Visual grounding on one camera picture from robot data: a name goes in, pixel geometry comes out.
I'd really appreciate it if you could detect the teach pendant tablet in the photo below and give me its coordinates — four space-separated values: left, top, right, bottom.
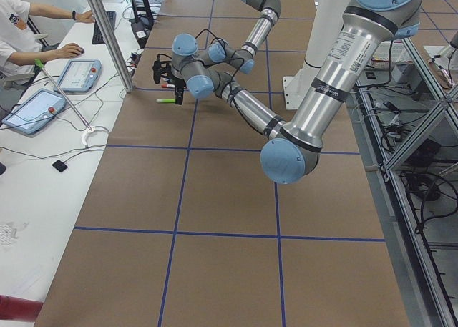
2 89 67 135
57 59 102 94

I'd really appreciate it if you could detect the aluminium frame post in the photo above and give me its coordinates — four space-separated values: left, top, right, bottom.
87 0 134 93

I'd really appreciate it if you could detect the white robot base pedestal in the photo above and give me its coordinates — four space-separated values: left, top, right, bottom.
283 0 350 110

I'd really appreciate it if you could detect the black keyboard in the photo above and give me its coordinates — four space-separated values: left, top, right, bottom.
91 10 117 45

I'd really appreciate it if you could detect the person left hand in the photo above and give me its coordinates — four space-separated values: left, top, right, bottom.
74 10 95 24

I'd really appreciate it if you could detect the person right hand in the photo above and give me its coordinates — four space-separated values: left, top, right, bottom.
56 43 82 59

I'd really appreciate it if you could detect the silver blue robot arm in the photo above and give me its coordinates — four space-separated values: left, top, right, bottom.
200 0 281 74
153 0 422 184

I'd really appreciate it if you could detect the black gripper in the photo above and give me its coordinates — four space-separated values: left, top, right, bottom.
152 53 186 104

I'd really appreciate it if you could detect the far teach pendant tablet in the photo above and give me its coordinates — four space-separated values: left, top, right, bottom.
57 59 102 94

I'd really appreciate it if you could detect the small black square pad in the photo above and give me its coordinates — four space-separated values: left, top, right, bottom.
52 160 68 173

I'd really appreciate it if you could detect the person in white shirt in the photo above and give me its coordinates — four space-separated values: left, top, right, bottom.
1 0 77 77

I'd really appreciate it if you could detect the green highlighter pen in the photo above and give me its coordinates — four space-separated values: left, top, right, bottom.
156 99 175 104

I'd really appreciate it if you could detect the near teach pendant tablet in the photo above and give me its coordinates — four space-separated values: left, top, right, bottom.
2 89 67 135

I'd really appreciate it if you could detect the aluminium side frame rack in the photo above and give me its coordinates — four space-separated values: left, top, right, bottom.
348 29 457 326

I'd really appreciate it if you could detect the silver reacher grabber tool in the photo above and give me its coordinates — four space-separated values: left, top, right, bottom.
34 58 109 149

